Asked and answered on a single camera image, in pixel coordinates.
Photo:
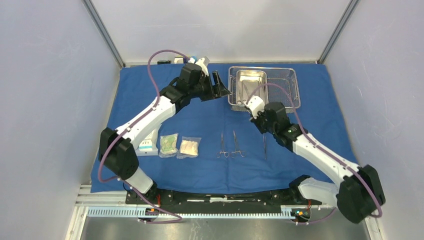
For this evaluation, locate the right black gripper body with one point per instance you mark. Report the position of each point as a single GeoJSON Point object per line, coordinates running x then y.
{"type": "Point", "coordinates": [262, 124]}

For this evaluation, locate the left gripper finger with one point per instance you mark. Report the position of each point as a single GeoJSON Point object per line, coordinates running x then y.
{"type": "Point", "coordinates": [218, 88]}
{"type": "Point", "coordinates": [220, 93]}

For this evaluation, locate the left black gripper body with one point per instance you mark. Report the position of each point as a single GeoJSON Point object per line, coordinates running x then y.
{"type": "Point", "coordinates": [204, 89]}

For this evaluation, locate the steel tweezers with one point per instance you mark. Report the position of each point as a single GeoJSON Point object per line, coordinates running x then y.
{"type": "Point", "coordinates": [264, 139]}

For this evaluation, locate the wire mesh instrument basket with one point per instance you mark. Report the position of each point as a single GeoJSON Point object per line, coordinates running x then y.
{"type": "Point", "coordinates": [281, 86]}

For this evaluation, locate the blue surgical drape cloth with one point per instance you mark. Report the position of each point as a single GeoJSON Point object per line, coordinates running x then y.
{"type": "Point", "coordinates": [319, 113]}

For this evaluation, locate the surgical scissors forceps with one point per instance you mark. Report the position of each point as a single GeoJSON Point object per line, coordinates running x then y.
{"type": "Point", "coordinates": [222, 151]}

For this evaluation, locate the beige gauze packet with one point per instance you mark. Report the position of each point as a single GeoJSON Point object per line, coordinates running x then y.
{"type": "Point", "coordinates": [189, 147]}

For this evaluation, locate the green packet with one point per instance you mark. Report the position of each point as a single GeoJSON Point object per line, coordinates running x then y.
{"type": "Point", "coordinates": [168, 145]}

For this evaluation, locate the white blue labelled packet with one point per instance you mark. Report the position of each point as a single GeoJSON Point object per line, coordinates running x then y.
{"type": "Point", "coordinates": [148, 147]}

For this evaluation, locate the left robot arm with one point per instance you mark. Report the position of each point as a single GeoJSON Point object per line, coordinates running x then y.
{"type": "Point", "coordinates": [117, 147]}

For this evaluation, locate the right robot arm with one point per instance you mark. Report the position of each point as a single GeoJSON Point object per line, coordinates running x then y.
{"type": "Point", "coordinates": [354, 190]}

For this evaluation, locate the forceps in tray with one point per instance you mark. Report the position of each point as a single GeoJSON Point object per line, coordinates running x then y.
{"type": "Point", "coordinates": [243, 94]}

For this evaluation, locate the stainless steel inner tray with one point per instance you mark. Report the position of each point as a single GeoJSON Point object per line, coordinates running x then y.
{"type": "Point", "coordinates": [252, 79]}

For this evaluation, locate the white yellow small object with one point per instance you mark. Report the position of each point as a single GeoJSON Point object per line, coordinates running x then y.
{"type": "Point", "coordinates": [179, 60]}

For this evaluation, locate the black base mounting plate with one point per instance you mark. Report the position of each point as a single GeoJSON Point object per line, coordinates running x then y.
{"type": "Point", "coordinates": [263, 202]}

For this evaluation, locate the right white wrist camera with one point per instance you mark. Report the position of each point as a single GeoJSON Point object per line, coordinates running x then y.
{"type": "Point", "coordinates": [255, 105]}

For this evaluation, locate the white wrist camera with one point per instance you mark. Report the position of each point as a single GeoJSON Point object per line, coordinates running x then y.
{"type": "Point", "coordinates": [203, 63]}
{"type": "Point", "coordinates": [255, 105]}

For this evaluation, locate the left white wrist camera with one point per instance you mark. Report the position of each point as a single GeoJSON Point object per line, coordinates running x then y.
{"type": "Point", "coordinates": [203, 63]}

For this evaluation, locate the white slotted cable duct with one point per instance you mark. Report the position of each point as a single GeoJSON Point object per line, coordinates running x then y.
{"type": "Point", "coordinates": [141, 212]}

